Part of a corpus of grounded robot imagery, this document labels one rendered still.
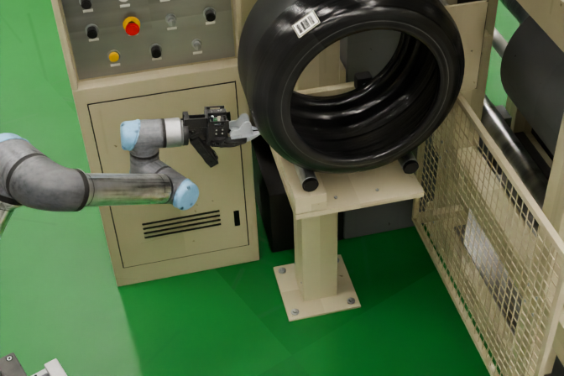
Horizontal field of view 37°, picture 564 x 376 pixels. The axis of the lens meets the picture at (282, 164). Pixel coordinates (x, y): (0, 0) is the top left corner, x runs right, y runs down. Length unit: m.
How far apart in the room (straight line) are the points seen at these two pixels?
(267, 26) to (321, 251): 1.14
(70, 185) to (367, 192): 0.88
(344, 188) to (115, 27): 0.86
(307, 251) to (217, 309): 0.43
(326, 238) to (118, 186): 1.14
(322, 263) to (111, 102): 0.93
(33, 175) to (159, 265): 1.44
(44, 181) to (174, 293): 1.45
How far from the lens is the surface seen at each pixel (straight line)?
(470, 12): 2.49
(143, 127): 2.16
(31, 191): 1.88
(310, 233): 2.92
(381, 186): 2.41
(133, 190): 2.02
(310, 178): 2.25
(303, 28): 1.98
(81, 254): 3.47
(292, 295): 3.18
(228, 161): 2.96
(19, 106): 4.35
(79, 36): 2.68
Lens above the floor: 2.39
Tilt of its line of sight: 40 degrees down
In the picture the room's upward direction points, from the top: 2 degrees counter-clockwise
